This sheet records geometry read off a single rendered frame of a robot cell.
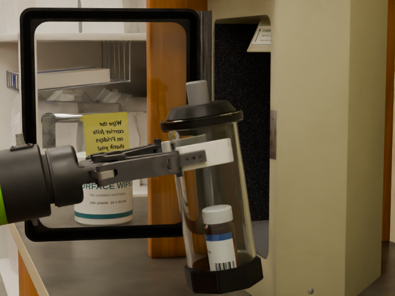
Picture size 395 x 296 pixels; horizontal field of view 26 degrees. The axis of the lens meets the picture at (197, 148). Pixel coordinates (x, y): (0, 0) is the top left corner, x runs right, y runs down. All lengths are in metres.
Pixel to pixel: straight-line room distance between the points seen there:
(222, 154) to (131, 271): 0.48
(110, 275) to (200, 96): 0.48
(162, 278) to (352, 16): 0.53
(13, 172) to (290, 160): 0.40
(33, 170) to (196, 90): 0.23
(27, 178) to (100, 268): 0.50
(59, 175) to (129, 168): 0.09
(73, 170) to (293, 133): 0.34
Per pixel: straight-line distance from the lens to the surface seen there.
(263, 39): 1.32
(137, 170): 1.03
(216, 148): 1.06
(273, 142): 1.22
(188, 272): 1.13
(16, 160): 1.05
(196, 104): 1.10
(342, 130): 1.25
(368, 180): 1.37
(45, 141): 1.46
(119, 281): 1.43
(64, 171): 1.05
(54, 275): 1.48
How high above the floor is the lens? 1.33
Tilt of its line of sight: 7 degrees down
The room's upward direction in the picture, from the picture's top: straight up
